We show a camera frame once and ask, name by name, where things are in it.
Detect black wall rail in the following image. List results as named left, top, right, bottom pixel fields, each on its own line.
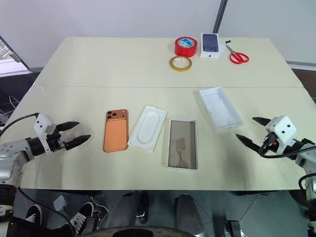
left=212, top=0, right=229, bottom=34

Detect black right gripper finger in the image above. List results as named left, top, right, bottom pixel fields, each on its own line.
left=235, top=134, right=263, bottom=155
left=252, top=117, right=273, bottom=127

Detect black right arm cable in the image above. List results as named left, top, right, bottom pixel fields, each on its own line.
left=261, top=145, right=316, bottom=191

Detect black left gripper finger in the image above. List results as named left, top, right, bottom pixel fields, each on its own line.
left=65, top=134, right=92, bottom=151
left=56, top=121, right=80, bottom=132

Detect white loose cables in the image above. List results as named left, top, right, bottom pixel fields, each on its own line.
left=0, top=94, right=22, bottom=124

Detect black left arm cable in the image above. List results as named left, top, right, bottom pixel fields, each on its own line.
left=0, top=113, right=40, bottom=135

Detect grey slatted metal frame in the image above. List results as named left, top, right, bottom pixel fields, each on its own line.
left=0, top=35, right=31, bottom=75

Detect orange phone box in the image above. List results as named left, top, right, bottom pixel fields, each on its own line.
left=161, top=117, right=199, bottom=171

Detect white phone box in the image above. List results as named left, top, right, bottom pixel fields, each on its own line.
left=199, top=32, right=222, bottom=60

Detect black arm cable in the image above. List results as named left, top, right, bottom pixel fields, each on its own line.
left=0, top=113, right=40, bottom=135
left=261, top=145, right=316, bottom=191

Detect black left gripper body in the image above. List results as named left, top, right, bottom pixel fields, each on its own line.
left=46, top=130, right=68, bottom=153

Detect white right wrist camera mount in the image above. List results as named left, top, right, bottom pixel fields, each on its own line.
left=265, top=115, right=297, bottom=154

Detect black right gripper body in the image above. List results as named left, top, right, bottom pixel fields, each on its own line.
left=261, top=131, right=278, bottom=155

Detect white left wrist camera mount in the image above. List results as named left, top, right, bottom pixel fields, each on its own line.
left=33, top=113, right=56, bottom=155

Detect white phone box base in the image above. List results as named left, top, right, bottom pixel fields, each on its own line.
left=198, top=86, right=245, bottom=131

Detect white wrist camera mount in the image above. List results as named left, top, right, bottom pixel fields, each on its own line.
left=265, top=115, right=297, bottom=154
left=33, top=113, right=56, bottom=155

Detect red tape roll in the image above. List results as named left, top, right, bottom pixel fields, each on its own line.
left=174, top=36, right=198, bottom=58

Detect yellow tape roll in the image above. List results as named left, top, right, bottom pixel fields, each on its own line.
left=169, top=55, right=194, bottom=73

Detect black white sneaker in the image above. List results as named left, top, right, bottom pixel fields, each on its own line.
left=25, top=203, right=43, bottom=226
left=69, top=201, right=95, bottom=236

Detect red handled scissors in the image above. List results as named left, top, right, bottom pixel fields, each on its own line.
left=225, top=44, right=250, bottom=66

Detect white moulded insert tray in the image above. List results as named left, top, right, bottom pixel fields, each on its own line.
left=126, top=105, right=168, bottom=152

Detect small grey-blue plastic block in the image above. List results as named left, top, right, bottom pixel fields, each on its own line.
left=53, top=195, right=68, bottom=212

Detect orange smartphone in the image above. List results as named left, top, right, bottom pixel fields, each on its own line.
left=103, top=109, right=130, bottom=154

